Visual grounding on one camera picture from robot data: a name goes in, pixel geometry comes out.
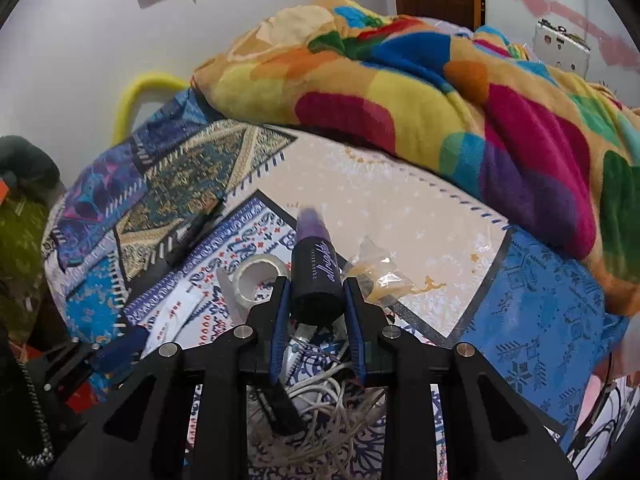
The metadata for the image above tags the colourful fleece blanket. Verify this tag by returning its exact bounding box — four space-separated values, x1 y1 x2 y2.
192 0 639 315

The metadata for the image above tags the white tape roll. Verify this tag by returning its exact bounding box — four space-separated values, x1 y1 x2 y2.
231 254 290 311

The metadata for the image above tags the clear plastic wrapper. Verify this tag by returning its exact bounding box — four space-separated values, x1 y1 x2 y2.
343 236 413 308

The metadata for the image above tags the white bedside cabinet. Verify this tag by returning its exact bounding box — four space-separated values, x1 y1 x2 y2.
533 18 591 78

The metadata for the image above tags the black purple spray bottle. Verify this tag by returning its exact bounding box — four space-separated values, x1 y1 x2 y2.
291 207 345 327

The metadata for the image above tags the blue patchwork bedspread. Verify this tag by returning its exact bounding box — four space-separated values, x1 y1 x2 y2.
42 90 628 448

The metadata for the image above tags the green patterned bag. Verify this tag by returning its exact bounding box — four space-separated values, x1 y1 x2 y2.
1 193 49 344

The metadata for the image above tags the sliding wardrobe with hearts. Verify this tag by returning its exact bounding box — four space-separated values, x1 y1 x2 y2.
485 0 639 107

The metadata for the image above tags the tangled white cable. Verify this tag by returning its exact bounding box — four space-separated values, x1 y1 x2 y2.
246 324 388 470

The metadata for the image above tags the yellow foam bed rail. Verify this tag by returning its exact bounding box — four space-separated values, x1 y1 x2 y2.
111 72 190 146

